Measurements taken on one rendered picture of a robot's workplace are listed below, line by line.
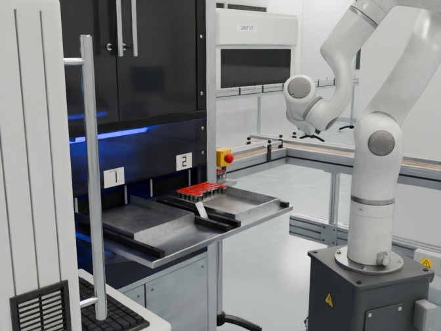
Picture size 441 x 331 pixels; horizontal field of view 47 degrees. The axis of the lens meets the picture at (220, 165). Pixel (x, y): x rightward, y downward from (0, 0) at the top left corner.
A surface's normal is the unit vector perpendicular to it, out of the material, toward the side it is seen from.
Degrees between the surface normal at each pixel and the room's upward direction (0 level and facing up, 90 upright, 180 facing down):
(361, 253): 90
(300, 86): 63
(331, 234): 90
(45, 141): 90
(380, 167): 127
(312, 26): 90
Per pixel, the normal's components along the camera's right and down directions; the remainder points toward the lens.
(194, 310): 0.75, 0.15
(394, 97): -0.59, 0.74
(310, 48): -0.66, 0.17
